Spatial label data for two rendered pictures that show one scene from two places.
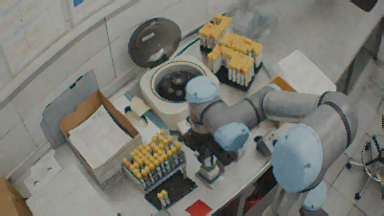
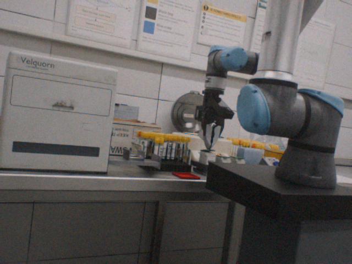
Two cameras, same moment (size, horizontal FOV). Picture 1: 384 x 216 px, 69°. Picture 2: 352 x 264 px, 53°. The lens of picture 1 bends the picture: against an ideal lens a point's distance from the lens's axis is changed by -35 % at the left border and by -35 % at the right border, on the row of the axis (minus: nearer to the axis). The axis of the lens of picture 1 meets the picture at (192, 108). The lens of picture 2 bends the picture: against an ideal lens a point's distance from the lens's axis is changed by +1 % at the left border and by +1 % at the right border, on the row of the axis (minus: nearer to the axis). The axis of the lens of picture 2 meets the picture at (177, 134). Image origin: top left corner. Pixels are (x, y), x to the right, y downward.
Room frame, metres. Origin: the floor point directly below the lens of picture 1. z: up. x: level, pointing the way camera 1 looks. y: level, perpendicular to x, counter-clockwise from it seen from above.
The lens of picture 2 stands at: (-0.59, -0.16, 1.07)
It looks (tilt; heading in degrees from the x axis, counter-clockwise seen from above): 3 degrees down; 11
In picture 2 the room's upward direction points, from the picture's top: 7 degrees clockwise
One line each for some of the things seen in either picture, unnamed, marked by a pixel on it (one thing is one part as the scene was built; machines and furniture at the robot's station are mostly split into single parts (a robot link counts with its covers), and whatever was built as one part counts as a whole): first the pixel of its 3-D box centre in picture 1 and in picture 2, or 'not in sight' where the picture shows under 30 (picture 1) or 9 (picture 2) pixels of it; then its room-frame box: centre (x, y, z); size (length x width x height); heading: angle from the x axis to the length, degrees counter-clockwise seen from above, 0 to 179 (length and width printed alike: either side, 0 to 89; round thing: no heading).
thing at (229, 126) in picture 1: (231, 123); (235, 60); (0.59, -0.09, 1.27); 0.11 x 0.11 x 0.08; 28
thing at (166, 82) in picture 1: (179, 86); not in sight; (1.00, 0.04, 0.97); 0.15 x 0.15 x 0.07
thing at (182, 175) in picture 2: (199, 209); (186, 175); (0.53, 0.01, 0.88); 0.07 x 0.07 x 0.01; 39
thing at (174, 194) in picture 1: (168, 186); (166, 153); (0.61, 0.10, 0.93); 0.17 x 0.09 x 0.11; 129
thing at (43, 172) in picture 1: (42, 176); not in sight; (0.64, 0.65, 0.94); 0.22 x 0.12 x 0.13; 133
